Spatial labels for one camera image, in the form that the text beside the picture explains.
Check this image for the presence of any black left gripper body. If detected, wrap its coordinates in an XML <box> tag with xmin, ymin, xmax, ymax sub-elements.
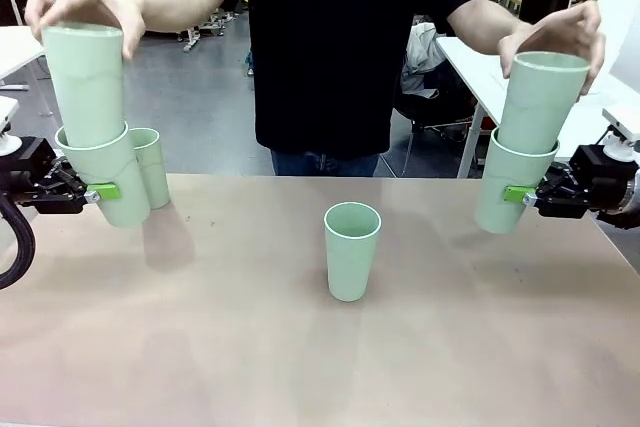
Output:
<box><xmin>0</xmin><ymin>138</ymin><xmax>86</xmax><ymax>215</ymax></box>

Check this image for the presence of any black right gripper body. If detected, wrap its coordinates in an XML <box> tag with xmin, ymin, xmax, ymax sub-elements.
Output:
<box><xmin>537</xmin><ymin>144</ymin><xmax>640</xmax><ymax>221</ymax></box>

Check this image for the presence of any pale green plastic cup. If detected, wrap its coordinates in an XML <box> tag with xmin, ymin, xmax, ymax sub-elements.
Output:
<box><xmin>323</xmin><ymin>201</ymin><xmax>383</xmax><ymax>303</ymax></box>
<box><xmin>53</xmin><ymin>120</ymin><xmax>152</xmax><ymax>230</ymax></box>
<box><xmin>128</xmin><ymin>127</ymin><xmax>172</xmax><ymax>210</ymax></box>
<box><xmin>498</xmin><ymin>51</ymin><xmax>591</xmax><ymax>154</ymax></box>
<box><xmin>40</xmin><ymin>22</ymin><xmax>126</xmax><ymax>149</ymax></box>
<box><xmin>473</xmin><ymin>126</ymin><xmax>561</xmax><ymax>235</ymax></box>

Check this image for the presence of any person's left forearm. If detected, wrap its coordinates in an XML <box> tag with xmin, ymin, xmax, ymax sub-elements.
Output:
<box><xmin>446</xmin><ymin>0</ymin><xmax>539</xmax><ymax>56</ymax></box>

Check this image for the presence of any person's left hand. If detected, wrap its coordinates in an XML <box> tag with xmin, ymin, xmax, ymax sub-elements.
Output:
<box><xmin>498</xmin><ymin>0</ymin><xmax>607</xmax><ymax>99</ymax></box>

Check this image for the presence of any person's right hand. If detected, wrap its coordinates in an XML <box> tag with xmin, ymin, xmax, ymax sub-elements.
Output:
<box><xmin>24</xmin><ymin>0</ymin><xmax>147</xmax><ymax>61</ymax></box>

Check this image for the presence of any white side table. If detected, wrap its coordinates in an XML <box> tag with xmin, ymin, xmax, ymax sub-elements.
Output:
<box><xmin>435</xmin><ymin>35</ymin><xmax>640</xmax><ymax>179</ymax></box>
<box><xmin>0</xmin><ymin>25</ymin><xmax>46</xmax><ymax>84</ymax></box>

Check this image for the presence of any chair with grey jacket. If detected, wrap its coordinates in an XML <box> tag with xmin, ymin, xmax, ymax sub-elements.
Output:
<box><xmin>399</xmin><ymin>21</ymin><xmax>476</xmax><ymax>148</ymax></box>

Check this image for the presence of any person in black t-shirt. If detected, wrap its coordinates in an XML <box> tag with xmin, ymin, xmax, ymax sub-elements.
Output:
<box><xmin>192</xmin><ymin>0</ymin><xmax>487</xmax><ymax>177</ymax></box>

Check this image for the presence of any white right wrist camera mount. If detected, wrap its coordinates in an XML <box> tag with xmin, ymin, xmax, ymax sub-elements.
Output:
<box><xmin>601</xmin><ymin>106</ymin><xmax>640</xmax><ymax>163</ymax></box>

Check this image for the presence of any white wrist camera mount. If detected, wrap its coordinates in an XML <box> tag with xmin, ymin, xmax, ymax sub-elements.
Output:
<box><xmin>601</xmin><ymin>106</ymin><xmax>640</xmax><ymax>163</ymax></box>
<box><xmin>0</xmin><ymin>96</ymin><xmax>24</xmax><ymax>156</ymax></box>

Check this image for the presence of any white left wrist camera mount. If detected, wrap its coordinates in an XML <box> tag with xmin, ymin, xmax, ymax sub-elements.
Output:
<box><xmin>0</xmin><ymin>96</ymin><xmax>24</xmax><ymax>156</ymax></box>

